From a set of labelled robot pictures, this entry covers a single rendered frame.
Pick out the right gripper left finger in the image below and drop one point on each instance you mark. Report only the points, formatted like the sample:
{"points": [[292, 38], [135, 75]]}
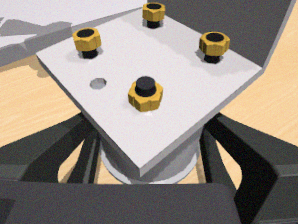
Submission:
{"points": [[38, 157]]}

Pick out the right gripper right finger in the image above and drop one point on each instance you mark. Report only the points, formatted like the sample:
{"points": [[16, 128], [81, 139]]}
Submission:
{"points": [[268, 191]]}

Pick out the grey metal bracket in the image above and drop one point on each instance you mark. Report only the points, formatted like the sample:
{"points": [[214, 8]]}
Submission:
{"points": [[194, 91]]}

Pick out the grey cylinder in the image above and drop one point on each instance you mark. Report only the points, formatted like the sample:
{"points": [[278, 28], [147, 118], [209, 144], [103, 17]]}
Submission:
{"points": [[171, 170]]}

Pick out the yellow hex nut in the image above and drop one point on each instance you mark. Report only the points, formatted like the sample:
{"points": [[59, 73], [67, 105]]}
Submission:
{"points": [[86, 39], [145, 103], [214, 43], [153, 11]]}

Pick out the grey shallow rectangular tray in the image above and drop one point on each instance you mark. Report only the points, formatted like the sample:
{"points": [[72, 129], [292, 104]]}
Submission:
{"points": [[20, 19]]}

